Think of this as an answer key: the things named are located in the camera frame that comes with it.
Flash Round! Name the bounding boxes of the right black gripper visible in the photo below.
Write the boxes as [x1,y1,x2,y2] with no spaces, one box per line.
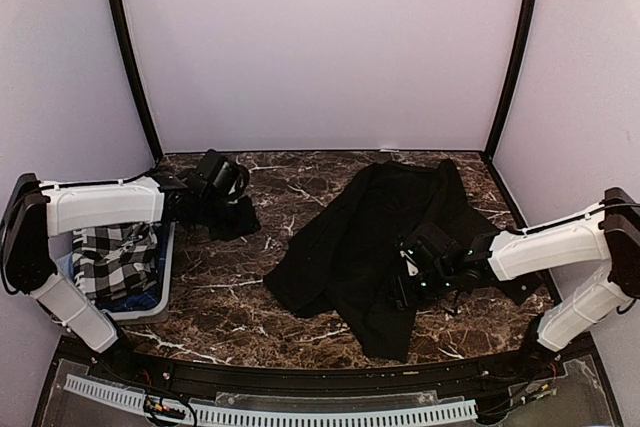
[385,266,456,310]

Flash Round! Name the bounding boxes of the black long sleeve shirt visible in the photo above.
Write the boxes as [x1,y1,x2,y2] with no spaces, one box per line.
[197,154,549,368]

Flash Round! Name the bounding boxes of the grey plastic laundry basket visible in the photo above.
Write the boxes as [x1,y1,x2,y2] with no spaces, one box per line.
[56,222,175,324]

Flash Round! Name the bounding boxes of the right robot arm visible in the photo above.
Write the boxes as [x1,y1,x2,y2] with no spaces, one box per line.
[392,188,639,381]

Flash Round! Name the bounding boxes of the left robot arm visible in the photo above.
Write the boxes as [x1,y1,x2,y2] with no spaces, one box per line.
[1,150,249,383]

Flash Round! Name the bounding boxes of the dark blue shirt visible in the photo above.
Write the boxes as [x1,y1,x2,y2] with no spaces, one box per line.
[105,225,169,313]

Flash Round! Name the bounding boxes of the black white plaid shirt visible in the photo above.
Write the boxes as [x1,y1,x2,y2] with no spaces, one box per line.
[71,222,159,308]

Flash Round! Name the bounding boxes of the light blue shirt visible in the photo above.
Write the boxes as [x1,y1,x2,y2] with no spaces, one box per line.
[56,254,80,290]

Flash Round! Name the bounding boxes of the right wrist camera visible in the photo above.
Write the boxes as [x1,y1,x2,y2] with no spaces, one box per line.
[398,241,423,277]

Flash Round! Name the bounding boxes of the black front rail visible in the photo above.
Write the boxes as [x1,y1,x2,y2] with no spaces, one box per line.
[59,334,596,401]

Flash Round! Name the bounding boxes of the white slotted cable duct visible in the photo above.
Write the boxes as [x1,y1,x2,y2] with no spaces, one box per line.
[64,374,478,426]

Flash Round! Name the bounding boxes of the right black frame post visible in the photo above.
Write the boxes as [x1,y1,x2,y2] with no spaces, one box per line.
[483,0,536,164]

